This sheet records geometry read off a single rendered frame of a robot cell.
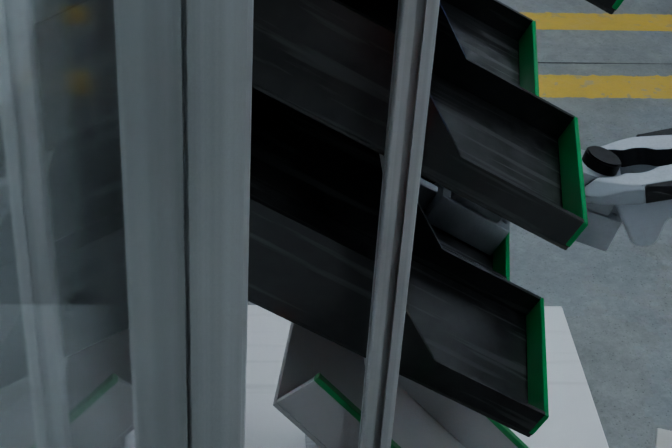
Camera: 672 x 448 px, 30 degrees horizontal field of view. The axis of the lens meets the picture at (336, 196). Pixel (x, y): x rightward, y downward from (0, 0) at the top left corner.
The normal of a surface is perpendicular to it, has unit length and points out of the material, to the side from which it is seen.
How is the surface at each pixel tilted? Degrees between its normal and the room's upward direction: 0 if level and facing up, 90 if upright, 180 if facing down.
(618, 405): 0
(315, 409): 90
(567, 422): 0
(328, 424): 90
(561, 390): 0
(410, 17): 90
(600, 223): 85
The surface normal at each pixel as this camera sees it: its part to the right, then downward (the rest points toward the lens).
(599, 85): 0.05, -0.83
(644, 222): 0.04, 0.45
